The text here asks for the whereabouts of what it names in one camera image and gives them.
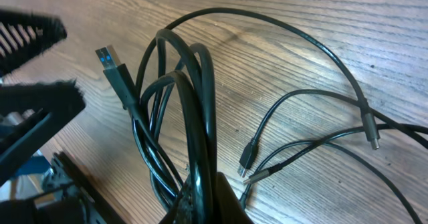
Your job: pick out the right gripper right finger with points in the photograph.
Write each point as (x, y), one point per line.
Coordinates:
(227, 206)

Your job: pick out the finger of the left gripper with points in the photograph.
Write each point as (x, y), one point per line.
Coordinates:
(53, 104)
(26, 35)

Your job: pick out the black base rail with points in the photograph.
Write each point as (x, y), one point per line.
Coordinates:
(68, 198)

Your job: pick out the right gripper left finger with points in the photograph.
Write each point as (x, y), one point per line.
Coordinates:
(182, 210)

